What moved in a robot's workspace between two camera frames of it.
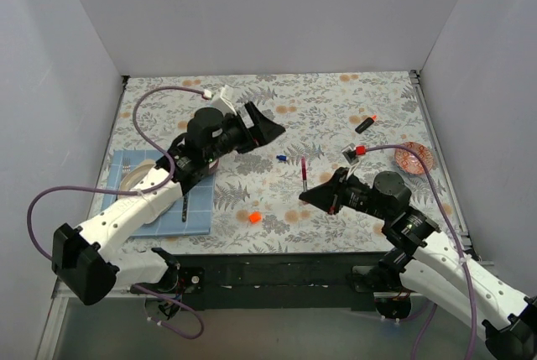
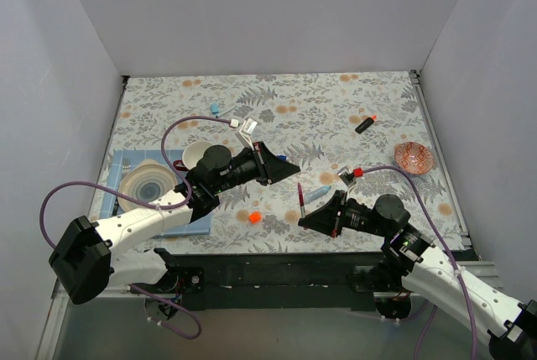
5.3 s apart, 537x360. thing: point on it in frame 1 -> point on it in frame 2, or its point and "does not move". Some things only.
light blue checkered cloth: x=192 y=215 does not move
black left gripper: x=246 y=130 -> x=260 y=164
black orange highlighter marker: x=365 y=124 does not move
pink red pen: x=304 y=171 -> x=301 y=200
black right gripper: x=338 y=194 -> x=338 y=215
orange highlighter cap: x=255 y=216 does not move
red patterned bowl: x=409 y=162 does not move
